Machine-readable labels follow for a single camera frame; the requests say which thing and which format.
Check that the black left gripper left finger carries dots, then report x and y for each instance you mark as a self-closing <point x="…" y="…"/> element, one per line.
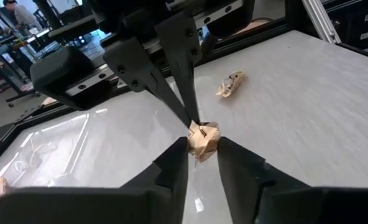
<point x="168" y="174"/>

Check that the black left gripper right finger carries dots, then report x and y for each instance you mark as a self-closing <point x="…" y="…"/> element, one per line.
<point x="243" y="174"/>

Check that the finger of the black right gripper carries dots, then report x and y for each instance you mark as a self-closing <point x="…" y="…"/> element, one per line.
<point x="134" y="65"/>
<point x="177" y="40"/>

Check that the white candy bar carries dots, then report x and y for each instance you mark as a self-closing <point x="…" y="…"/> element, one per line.
<point x="230" y="84"/>
<point x="0" y="186"/>
<point x="204" y="140"/>

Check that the black rolling desk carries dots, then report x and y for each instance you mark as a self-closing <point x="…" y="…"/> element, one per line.
<point x="22" y="96"/>

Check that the person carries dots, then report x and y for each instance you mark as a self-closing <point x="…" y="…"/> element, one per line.
<point x="24" y="15"/>

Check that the light wooden table panel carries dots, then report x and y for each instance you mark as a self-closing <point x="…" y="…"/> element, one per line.
<point x="252" y="26"/>

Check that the black drawer cabinet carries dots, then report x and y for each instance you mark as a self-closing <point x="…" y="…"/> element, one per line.
<point x="364" y="28"/>

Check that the silver aluminium extrusion post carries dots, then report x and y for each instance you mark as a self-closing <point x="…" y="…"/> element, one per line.
<point x="320" y="21"/>

